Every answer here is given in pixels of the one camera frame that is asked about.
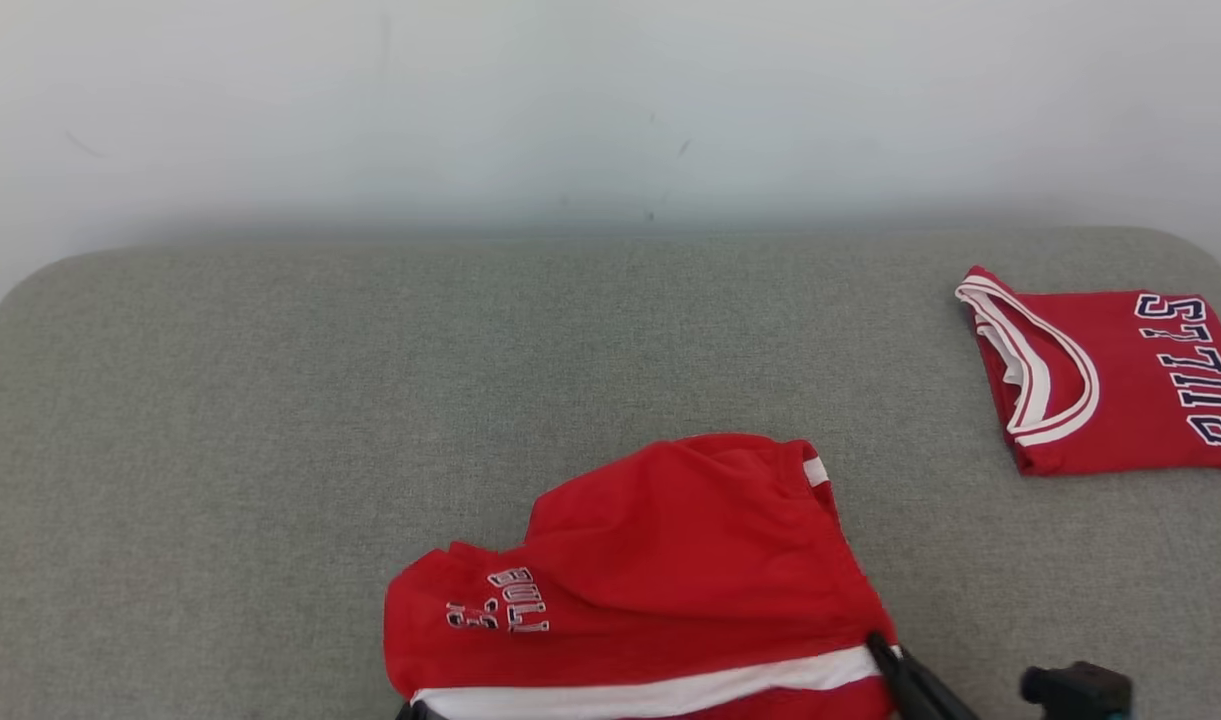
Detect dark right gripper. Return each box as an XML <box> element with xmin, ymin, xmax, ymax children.
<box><xmin>865</xmin><ymin>632</ymin><xmax>1135</xmax><ymax>720</ymax></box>

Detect red shorts with number 23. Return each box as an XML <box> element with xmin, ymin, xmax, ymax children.
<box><xmin>383</xmin><ymin>432</ymin><xmax>906</xmax><ymax>720</ymax></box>

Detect red Bulls basketball jersey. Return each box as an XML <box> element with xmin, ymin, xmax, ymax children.
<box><xmin>955</xmin><ymin>265</ymin><xmax>1221</xmax><ymax>478</ymax></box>

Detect grey fabric sofa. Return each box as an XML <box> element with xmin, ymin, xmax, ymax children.
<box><xmin>0</xmin><ymin>228</ymin><xmax>1221</xmax><ymax>720</ymax></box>

